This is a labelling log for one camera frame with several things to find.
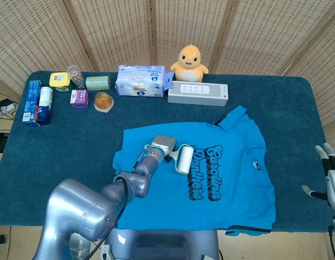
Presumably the pale green rectangular case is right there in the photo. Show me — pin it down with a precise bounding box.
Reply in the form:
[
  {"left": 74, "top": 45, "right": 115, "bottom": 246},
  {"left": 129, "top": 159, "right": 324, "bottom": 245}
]
[{"left": 85, "top": 75, "right": 111, "bottom": 91}]

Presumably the pale blue tissue pack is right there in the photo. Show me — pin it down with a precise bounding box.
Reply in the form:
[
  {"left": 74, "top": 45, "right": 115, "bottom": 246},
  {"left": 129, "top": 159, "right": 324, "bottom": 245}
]
[{"left": 114, "top": 64, "right": 175, "bottom": 98}]

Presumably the green lint roller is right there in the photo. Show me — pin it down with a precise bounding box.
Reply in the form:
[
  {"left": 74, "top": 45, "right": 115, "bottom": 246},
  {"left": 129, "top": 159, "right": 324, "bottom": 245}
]
[{"left": 167, "top": 144, "right": 194, "bottom": 174}]

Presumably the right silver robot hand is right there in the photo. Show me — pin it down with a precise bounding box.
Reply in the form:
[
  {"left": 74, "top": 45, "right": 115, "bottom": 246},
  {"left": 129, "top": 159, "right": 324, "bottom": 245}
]
[{"left": 301, "top": 142, "right": 335, "bottom": 211}]

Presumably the clear jar of sticks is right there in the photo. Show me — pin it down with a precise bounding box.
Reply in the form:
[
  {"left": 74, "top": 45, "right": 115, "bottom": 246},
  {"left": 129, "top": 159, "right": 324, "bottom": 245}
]
[{"left": 67, "top": 65, "right": 87, "bottom": 89}]

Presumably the grey power strip box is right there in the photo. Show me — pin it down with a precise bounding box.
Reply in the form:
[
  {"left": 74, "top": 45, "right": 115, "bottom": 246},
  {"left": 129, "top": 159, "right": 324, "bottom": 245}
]
[{"left": 167, "top": 80, "right": 229, "bottom": 107}]

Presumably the metal table leg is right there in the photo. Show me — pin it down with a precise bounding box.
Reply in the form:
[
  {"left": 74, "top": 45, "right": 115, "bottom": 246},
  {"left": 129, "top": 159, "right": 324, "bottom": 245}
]
[{"left": 69, "top": 233, "right": 93, "bottom": 257}]

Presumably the woven folding screen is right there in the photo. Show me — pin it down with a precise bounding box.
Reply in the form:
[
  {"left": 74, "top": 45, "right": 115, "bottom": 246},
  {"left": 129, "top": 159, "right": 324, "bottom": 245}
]
[{"left": 0, "top": 0, "right": 335, "bottom": 152}]

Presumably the white and blue bottle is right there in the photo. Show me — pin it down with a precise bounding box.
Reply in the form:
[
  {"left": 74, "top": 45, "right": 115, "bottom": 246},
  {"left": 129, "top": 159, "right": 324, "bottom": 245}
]
[{"left": 37, "top": 86, "right": 54, "bottom": 125}]

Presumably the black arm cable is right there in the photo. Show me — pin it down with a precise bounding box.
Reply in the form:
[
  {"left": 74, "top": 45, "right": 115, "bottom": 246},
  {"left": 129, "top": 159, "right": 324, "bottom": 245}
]
[{"left": 83, "top": 178, "right": 130, "bottom": 260}]

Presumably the dark teal carpeted table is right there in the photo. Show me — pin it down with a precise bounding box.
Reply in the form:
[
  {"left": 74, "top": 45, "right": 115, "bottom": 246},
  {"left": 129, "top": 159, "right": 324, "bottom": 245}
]
[{"left": 0, "top": 70, "right": 335, "bottom": 233}]

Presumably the green jar yellow lid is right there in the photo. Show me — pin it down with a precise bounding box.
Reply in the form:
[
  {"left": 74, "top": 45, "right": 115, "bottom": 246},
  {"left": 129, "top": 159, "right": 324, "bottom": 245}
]
[{"left": 49, "top": 71, "right": 72, "bottom": 93}]

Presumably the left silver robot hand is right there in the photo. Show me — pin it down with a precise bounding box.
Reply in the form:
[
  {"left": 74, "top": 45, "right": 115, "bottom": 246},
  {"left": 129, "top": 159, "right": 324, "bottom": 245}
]
[{"left": 149, "top": 134, "right": 177, "bottom": 160}]

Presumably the blue toothpaste box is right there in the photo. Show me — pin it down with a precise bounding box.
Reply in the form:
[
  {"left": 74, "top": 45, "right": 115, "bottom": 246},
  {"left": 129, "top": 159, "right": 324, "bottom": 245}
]
[{"left": 21, "top": 80, "right": 42, "bottom": 127}]

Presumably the orange jelly cup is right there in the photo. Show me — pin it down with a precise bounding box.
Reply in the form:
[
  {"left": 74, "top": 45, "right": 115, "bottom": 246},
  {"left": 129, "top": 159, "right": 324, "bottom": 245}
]
[{"left": 93, "top": 92, "right": 114, "bottom": 113}]

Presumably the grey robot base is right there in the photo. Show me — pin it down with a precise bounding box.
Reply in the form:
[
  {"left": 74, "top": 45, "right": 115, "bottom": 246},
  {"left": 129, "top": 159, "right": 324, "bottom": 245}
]
[{"left": 102, "top": 227, "right": 220, "bottom": 260}]

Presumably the blue printed t-shirt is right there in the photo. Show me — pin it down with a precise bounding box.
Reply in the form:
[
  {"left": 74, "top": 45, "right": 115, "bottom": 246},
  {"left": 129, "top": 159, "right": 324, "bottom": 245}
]
[{"left": 112, "top": 105, "right": 276, "bottom": 237}]

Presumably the small purple box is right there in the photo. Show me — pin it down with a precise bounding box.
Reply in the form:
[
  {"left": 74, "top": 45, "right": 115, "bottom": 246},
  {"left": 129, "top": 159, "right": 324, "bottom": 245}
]
[{"left": 70, "top": 89, "right": 89, "bottom": 108}]

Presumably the orange plush toy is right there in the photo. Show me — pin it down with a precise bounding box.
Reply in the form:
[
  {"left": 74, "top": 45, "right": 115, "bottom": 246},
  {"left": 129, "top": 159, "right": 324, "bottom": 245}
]
[{"left": 170, "top": 45, "right": 209, "bottom": 82}]

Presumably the floor power adapter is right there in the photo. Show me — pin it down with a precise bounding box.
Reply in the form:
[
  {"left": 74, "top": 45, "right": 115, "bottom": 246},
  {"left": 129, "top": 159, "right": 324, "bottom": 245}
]
[{"left": 0, "top": 99, "right": 18, "bottom": 119}]

